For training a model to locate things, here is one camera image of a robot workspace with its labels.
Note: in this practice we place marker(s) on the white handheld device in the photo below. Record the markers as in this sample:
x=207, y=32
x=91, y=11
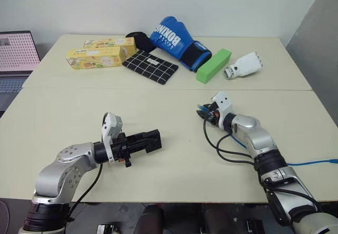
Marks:
x=247, y=65

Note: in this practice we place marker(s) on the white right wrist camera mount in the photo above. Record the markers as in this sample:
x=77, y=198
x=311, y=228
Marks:
x=224, y=103

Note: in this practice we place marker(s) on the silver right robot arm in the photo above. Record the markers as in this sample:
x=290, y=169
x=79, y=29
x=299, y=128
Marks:
x=253, y=131

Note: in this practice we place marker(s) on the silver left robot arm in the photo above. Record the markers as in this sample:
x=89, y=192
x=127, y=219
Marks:
x=52, y=176

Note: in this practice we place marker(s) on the blue boxing glove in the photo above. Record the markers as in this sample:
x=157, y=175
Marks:
x=171, y=38

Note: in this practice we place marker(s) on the black rounded fabric item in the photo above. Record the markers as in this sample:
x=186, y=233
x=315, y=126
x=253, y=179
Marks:
x=142, y=42

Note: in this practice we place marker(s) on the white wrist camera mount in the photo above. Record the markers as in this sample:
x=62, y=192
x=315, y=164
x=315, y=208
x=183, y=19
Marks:
x=110, y=128
x=224, y=103

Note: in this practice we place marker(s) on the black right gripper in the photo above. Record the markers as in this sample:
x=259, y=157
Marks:
x=213, y=115

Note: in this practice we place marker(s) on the yellow printed carton box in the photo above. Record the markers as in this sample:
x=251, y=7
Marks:
x=95, y=58
x=108, y=43

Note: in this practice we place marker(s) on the grey partition panel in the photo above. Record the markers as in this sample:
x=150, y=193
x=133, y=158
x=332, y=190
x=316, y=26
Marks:
x=314, y=46

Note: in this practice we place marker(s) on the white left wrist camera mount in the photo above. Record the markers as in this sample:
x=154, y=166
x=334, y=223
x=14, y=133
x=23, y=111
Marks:
x=110, y=128

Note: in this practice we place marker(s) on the open laptop computer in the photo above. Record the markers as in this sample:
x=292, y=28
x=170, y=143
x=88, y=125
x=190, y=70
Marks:
x=16, y=51

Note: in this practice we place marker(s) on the black white checked pouch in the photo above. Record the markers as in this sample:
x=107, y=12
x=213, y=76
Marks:
x=151, y=66

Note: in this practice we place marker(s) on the green rectangular block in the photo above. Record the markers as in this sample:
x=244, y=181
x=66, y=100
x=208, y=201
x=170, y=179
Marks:
x=212, y=66

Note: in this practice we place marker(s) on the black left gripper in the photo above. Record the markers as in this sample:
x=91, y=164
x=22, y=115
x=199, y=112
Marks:
x=121, y=149

